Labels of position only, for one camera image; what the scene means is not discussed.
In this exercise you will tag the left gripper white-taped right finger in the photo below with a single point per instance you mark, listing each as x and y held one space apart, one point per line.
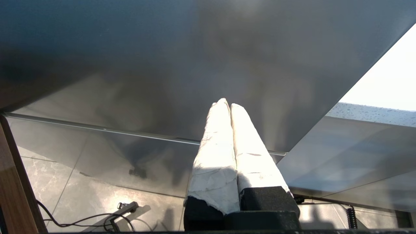
256 169

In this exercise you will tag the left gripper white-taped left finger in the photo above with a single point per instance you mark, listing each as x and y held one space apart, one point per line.
214 169

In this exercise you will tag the steel base cabinet front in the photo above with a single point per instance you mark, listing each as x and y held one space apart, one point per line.
357 156

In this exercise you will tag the small stainless steel appliance door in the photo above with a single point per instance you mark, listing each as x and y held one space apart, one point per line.
97 156

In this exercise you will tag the large stainless steel appliance door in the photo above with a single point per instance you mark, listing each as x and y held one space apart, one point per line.
162 58

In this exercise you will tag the small black box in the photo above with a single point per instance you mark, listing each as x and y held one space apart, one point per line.
404 219

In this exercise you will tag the tall white cabinet side panel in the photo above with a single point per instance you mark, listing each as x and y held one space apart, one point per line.
390 78

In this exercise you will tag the wooden furniture panel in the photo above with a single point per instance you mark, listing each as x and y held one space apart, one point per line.
13 195

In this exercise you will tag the metal floor bracket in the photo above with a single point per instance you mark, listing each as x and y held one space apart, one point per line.
125 208

